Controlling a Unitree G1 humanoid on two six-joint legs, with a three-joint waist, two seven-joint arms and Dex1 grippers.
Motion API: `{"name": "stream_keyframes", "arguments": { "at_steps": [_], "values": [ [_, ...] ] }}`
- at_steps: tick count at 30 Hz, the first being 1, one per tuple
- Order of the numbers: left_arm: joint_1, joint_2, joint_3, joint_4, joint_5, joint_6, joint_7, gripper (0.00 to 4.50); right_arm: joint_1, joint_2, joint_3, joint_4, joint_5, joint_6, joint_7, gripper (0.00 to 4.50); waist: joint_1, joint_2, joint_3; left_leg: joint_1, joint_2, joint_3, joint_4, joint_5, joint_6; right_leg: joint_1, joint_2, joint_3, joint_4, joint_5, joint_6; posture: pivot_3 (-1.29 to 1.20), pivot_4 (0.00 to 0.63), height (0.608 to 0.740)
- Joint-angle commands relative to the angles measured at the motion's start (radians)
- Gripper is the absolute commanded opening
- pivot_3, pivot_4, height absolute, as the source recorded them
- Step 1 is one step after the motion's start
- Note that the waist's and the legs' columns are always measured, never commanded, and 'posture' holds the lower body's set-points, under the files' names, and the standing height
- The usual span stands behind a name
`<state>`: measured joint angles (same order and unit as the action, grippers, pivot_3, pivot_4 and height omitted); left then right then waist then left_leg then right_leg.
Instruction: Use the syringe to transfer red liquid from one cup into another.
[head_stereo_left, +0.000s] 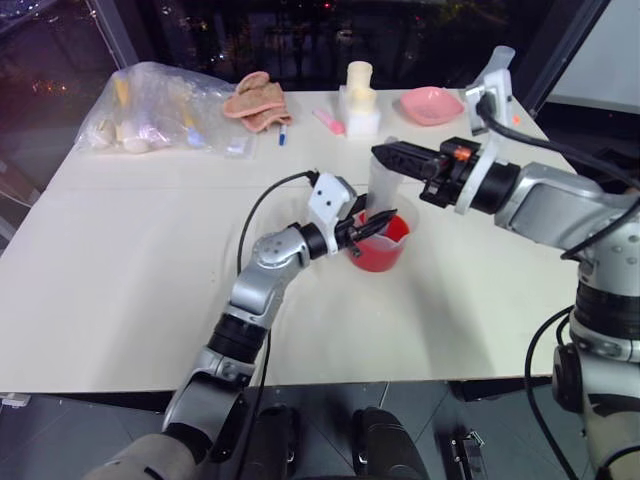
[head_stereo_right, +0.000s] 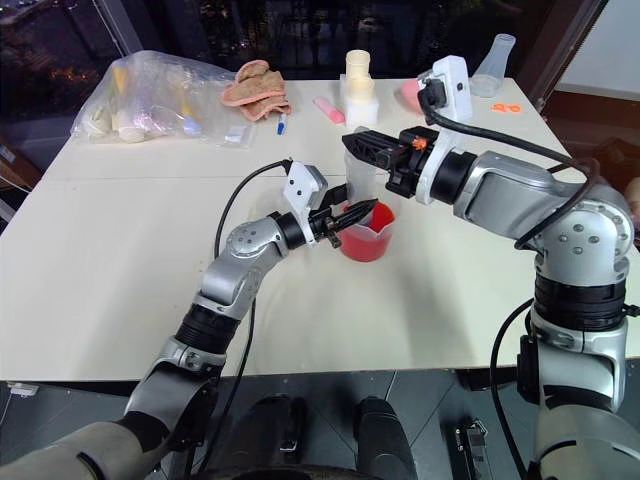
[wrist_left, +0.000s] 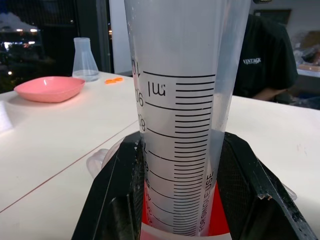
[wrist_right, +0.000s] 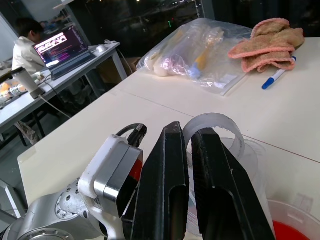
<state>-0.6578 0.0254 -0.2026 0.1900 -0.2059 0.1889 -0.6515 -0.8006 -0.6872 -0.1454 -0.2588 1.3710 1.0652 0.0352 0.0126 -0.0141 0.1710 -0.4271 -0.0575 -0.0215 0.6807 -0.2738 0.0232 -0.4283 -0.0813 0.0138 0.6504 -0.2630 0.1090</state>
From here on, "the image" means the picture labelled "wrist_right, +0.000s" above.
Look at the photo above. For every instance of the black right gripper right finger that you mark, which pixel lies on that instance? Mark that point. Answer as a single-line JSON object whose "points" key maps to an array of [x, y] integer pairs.
{"points": [[225, 195]]}

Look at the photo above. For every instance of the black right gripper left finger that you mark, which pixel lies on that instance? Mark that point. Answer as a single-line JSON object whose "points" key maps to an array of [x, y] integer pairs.
{"points": [[162, 187]]}

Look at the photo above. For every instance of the clear empty plastic cup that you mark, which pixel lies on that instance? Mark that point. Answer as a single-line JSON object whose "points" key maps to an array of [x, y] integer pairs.
{"points": [[255, 172]]}

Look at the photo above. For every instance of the clear cup with red liquid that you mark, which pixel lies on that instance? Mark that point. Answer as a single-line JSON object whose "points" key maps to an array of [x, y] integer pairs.
{"points": [[297, 217]]}

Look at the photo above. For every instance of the cardboard box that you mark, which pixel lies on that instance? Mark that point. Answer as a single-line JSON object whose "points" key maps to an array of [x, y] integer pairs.
{"points": [[133, 65]]}

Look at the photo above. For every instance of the blue and white marker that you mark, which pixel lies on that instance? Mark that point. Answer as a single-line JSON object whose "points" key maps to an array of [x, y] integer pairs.
{"points": [[275, 77]]}

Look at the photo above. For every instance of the clear plastic bag with items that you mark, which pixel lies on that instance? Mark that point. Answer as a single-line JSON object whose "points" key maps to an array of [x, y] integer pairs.
{"points": [[190, 55]]}

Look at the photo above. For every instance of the white desk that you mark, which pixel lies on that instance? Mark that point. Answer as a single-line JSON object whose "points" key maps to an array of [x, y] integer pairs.
{"points": [[57, 82]]}

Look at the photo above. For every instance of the pink and brown towel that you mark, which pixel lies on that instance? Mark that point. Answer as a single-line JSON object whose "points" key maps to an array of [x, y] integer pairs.
{"points": [[267, 47]]}

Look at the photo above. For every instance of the beige power adapter box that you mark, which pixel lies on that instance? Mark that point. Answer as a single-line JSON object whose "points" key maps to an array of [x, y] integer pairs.
{"points": [[37, 93]]}

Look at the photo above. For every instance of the open laptop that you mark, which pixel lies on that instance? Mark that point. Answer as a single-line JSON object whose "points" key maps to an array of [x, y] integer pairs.
{"points": [[65, 52]]}

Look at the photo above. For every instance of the white tumbler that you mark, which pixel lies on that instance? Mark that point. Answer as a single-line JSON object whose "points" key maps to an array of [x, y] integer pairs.
{"points": [[25, 78]]}

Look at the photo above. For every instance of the seated person in white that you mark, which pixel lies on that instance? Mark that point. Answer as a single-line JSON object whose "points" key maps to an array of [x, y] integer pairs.
{"points": [[23, 47]]}

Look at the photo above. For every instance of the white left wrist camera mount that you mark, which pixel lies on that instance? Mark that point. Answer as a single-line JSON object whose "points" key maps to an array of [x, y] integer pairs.
{"points": [[110, 170]]}

